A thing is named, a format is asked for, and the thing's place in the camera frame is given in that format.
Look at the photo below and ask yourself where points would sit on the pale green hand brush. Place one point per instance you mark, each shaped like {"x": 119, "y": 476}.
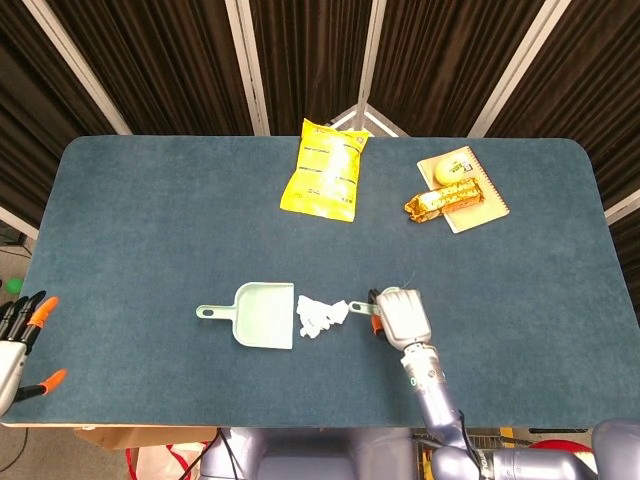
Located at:
{"x": 357, "y": 306}

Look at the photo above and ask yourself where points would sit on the dark curtain partition screen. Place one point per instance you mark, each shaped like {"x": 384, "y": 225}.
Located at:
{"x": 600, "y": 75}
{"x": 165, "y": 65}
{"x": 450, "y": 60}
{"x": 310, "y": 60}
{"x": 30, "y": 100}

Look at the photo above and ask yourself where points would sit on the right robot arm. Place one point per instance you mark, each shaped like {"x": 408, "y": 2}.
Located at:
{"x": 435, "y": 395}

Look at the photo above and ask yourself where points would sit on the pale green plastic dustpan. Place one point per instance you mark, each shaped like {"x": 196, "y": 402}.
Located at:
{"x": 265, "y": 320}

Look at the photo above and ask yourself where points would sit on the blue felt table cover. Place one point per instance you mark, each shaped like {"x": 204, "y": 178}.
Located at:
{"x": 150, "y": 225}

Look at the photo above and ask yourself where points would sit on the yellow snack bag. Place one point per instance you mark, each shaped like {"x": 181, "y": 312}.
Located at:
{"x": 325, "y": 170}

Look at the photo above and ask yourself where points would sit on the white tissue piece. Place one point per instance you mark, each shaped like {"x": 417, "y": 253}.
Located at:
{"x": 330, "y": 307}
{"x": 312, "y": 329}

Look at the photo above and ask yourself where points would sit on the beige spiral notebook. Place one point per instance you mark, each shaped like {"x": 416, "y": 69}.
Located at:
{"x": 480, "y": 210}

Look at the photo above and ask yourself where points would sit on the golden biscuit pack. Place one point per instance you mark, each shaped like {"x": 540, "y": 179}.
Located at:
{"x": 445, "y": 200}

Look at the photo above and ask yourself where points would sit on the brown cardboard box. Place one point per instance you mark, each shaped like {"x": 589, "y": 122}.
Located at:
{"x": 130, "y": 436}

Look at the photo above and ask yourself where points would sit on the grey robot torso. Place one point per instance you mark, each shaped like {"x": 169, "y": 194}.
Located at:
{"x": 310, "y": 460}

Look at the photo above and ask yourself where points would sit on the white partition base foot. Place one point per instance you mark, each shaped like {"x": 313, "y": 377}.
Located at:
{"x": 372, "y": 122}

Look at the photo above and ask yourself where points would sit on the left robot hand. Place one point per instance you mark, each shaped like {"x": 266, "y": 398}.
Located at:
{"x": 10, "y": 360}

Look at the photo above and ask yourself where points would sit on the red and white bag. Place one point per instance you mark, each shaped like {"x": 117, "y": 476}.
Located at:
{"x": 155, "y": 465}

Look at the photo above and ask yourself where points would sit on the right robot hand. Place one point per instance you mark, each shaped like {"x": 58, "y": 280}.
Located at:
{"x": 405, "y": 315}

